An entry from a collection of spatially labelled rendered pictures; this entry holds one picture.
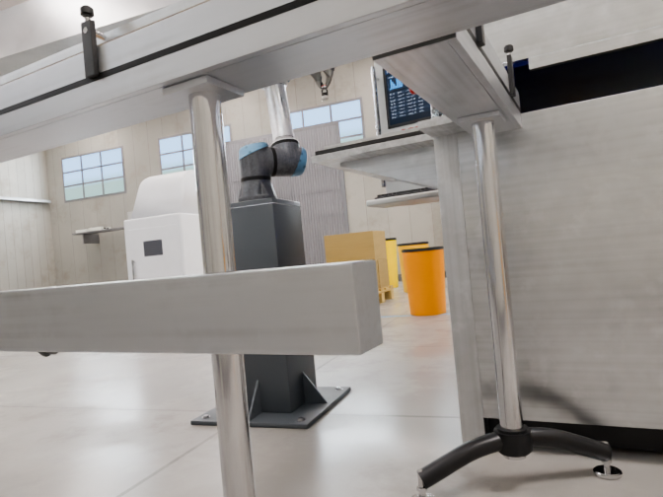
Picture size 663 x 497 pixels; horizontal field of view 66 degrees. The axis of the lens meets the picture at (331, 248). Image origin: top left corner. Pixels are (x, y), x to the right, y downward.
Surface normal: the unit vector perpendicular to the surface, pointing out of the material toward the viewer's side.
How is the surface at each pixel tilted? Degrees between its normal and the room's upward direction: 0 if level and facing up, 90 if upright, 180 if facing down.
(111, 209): 90
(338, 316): 90
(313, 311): 90
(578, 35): 90
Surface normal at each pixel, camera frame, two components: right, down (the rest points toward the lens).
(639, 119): -0.47, 0.03
